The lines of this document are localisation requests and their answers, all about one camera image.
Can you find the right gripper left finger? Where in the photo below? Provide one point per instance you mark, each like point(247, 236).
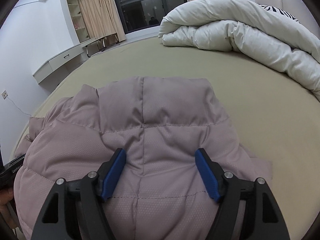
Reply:
point(58, 218)

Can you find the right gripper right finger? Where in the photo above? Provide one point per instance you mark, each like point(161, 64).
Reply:
point(262, 216)

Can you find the mauve puffer coat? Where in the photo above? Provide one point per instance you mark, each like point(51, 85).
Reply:
point(160, 123)

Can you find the person's left hand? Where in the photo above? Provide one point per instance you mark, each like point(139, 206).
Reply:
point(6, 196)

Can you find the olive green bed sheet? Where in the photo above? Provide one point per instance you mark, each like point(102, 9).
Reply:
point(275, 118)

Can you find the left beige curtain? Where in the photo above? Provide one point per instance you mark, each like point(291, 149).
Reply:
point(101, 18)

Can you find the white folded duvet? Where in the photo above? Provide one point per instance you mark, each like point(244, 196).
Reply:
point(274, 40)

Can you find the zebra print pillow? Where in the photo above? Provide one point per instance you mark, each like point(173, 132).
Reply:
point(279, 11)

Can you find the dark window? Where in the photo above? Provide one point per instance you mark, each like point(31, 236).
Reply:
point(141, 14)

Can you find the beige padded headboard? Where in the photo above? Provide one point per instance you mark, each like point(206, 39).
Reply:
point(298, 9)

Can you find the wall power socket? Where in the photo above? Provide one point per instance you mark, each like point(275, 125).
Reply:
point(4, 94)

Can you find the white wall desk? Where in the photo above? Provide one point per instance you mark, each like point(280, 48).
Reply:
point(54, 63)

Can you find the metal frame chair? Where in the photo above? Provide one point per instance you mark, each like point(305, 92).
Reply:
point(101, 44)

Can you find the white wall shelf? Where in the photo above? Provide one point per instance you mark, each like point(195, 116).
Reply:
point(78, 20)

